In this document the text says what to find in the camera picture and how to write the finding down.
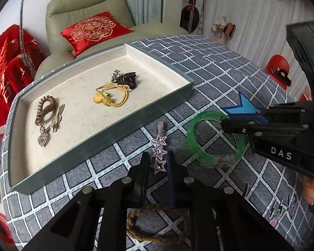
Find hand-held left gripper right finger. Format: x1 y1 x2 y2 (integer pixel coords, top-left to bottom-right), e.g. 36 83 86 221
166 153 296 251

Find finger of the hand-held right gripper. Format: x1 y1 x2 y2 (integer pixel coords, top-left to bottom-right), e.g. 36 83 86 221
252 100 314 125
220 118 311 140

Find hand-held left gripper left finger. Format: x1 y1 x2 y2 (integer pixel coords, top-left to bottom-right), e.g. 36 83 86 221
22 152 151 251

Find silver star hair clip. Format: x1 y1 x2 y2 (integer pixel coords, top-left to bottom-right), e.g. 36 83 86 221
150 121 169 174

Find green translucent bangle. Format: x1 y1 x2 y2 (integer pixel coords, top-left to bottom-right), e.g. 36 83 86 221
186 110 248 167

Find yellow beaded hair tie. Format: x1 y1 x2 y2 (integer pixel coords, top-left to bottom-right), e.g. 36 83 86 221
94 82 133 109

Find grey tray box cream lining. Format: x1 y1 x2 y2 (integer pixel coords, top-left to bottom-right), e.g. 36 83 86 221
7 42 194 195

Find black claw hair clip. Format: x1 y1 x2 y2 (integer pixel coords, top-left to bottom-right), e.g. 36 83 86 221
118 70 139 89

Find gold hair clip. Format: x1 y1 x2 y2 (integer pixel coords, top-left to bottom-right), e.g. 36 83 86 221
51 104 66 132

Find silver heart pendant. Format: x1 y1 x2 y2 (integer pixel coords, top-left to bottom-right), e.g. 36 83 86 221
37 127 51 147

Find brown spiral hair tie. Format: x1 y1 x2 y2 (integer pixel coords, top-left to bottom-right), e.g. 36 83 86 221
35 95 57 126

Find person's right hand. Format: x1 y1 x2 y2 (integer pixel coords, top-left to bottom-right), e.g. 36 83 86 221
302 175 314 206

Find red plastic stool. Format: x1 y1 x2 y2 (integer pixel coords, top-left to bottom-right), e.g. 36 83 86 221
264 55 291 90

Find brown slippers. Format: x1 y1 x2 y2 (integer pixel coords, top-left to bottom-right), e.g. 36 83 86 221
224 22 237 37

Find white washing machine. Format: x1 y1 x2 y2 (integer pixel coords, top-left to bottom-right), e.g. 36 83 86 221
180 0 208 33

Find red embroidered cushion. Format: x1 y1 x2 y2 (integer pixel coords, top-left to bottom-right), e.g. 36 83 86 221
60 11 135 57

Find red round box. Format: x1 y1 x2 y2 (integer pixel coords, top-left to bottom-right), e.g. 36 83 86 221
0 211 16 244

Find pale green curtain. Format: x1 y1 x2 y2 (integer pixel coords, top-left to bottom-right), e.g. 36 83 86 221
111 0 164 28

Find green leather armchair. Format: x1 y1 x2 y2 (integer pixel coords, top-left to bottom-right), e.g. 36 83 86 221
33 0 190 81

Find phone stand pole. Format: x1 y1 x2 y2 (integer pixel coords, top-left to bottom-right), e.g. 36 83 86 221
19 0 37 72

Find braided rope bracelet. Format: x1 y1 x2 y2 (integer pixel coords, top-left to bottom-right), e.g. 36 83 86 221
126 203 191 244

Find red mop handle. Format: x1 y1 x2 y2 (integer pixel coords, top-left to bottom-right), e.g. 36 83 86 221
188 1 197 33

